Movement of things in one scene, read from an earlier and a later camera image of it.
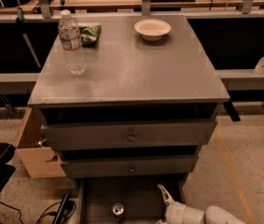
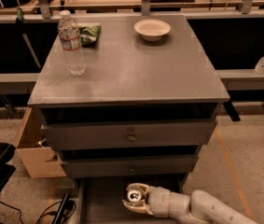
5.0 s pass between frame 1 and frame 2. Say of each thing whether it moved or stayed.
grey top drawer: stayed
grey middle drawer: stayed
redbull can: moved
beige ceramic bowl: stayed
